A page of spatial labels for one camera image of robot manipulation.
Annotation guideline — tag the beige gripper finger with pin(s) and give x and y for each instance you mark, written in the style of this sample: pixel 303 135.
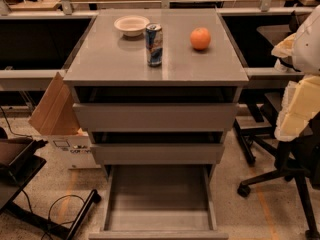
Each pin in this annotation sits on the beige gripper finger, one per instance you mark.
pixel 284 48
pixel 300 104

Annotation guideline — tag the redbull can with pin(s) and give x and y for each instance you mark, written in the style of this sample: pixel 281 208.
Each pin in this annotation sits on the redbull can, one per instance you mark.
pixel 154 44

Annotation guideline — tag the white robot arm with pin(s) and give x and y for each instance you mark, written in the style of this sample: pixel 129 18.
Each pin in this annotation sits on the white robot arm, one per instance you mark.
pixel 306 48

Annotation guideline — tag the grey drawer cabinet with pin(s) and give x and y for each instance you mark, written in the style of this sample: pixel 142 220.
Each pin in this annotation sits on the grey drawer cabinet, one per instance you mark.
pixel 106 58

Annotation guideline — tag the bottom grey drawer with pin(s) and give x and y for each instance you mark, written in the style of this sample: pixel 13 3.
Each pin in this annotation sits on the bottom grey drawer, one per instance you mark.
pixel 158 202

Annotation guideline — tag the grey drawer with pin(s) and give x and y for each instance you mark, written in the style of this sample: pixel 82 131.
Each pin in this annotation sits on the grey drawer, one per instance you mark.
pixel 155 109
pixel 158 202
pixel 120 148

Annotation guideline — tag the middle grey drawer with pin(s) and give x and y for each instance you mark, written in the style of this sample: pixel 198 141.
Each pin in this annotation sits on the middle grey drawer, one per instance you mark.
pixel 120 148

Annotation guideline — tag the top grey drawer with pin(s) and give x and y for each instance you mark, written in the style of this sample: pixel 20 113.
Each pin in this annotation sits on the top grey drawer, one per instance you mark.
pixel 155 109

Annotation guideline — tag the black office chair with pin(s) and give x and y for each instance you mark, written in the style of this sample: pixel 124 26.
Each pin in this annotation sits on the black office chair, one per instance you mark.
pixel 296 160

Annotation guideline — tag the orange fruit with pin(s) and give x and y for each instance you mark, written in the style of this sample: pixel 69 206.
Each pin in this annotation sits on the orange fruit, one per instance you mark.
pixel 200 38

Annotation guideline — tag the white bowl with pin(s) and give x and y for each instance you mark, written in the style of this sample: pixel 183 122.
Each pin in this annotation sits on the white bowl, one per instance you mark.
pixel 131 25

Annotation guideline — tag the cardboard box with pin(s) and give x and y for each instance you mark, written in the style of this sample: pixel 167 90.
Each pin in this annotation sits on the cardboard box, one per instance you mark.
pixel 55 119

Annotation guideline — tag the black stand left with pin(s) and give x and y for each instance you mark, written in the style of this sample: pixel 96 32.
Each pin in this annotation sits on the black stand left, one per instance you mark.
pixel 18 166

